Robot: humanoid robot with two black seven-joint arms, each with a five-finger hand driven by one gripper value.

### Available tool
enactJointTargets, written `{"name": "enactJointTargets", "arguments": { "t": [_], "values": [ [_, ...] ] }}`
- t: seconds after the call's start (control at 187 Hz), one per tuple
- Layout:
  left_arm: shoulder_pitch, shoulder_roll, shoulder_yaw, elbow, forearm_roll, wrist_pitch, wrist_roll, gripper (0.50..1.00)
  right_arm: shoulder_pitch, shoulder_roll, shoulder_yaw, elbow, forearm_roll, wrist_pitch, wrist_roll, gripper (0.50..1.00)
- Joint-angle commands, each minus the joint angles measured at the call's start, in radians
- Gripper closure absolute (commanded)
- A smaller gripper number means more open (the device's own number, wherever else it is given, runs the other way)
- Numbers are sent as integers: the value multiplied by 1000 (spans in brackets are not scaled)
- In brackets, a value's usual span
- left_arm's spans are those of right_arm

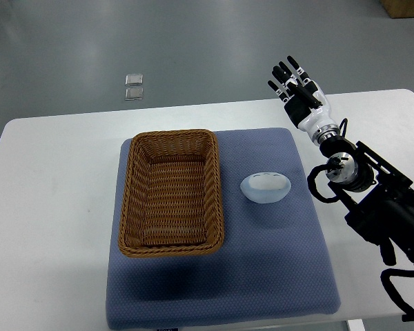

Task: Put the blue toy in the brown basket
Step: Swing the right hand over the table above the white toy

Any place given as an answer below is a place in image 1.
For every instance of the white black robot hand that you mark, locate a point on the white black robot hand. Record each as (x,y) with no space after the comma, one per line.
(316,122)

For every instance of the upper metal floor plate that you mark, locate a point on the upper metal floor plate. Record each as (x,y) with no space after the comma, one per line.
(134,79)

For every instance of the cardboard box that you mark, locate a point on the cardboard box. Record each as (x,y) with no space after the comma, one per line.
(399,9)

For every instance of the blue quilted mat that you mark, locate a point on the blue quilted mat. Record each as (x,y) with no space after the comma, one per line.
(273,263)

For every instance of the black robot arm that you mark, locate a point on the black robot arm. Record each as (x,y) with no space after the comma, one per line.
(379,198)

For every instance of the brown wicker basket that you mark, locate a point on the brown wicker basket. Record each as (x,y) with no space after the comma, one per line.
(172,203)

